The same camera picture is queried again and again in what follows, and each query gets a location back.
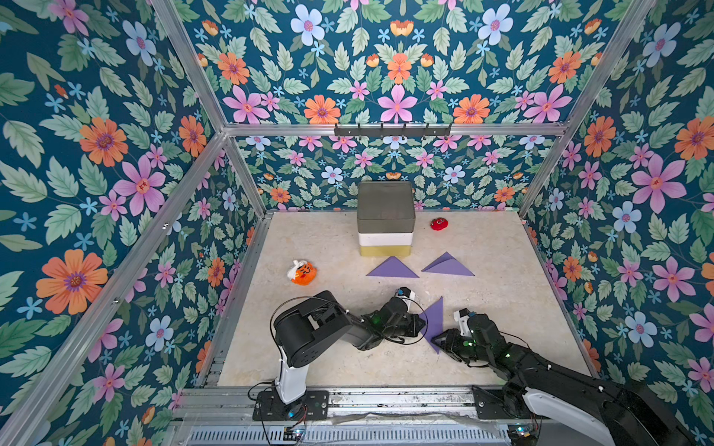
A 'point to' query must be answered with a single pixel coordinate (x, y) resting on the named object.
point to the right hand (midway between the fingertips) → (433, 343)
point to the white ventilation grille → (408, 435)
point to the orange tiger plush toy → (302, 272)
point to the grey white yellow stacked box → (386, 217)
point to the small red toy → (439, 224)
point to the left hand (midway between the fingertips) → (430, 324)
